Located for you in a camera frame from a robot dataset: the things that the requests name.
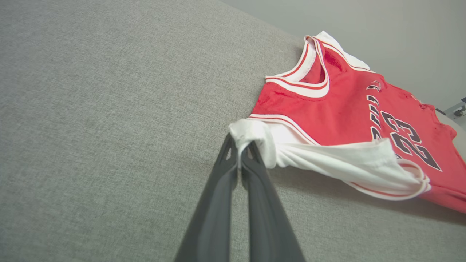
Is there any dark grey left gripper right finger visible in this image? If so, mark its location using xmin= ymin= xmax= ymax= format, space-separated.
xmin=241 ymin=141 xmax=306 ymax=262

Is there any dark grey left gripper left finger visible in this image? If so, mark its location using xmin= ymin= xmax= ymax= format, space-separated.
xmin=175 ymin=133 xmax=241 ymax=262

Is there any red and white basketball jersey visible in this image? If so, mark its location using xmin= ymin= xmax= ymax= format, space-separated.
xmin=228 ymin=31 xmax=466 ymax=214

